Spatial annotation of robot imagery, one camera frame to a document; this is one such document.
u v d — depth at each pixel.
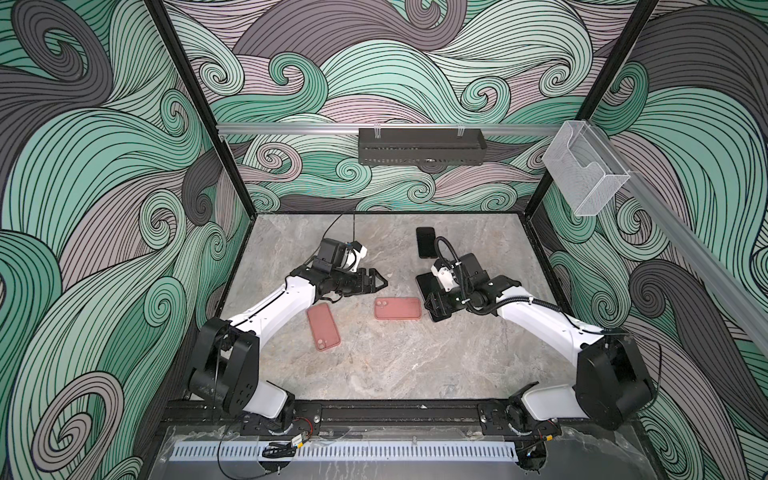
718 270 0.55
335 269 0.70
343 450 0.70
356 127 0.93
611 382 0.41
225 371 0.42
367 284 0.74
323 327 0.90
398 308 0.95
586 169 0.79
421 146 0.98
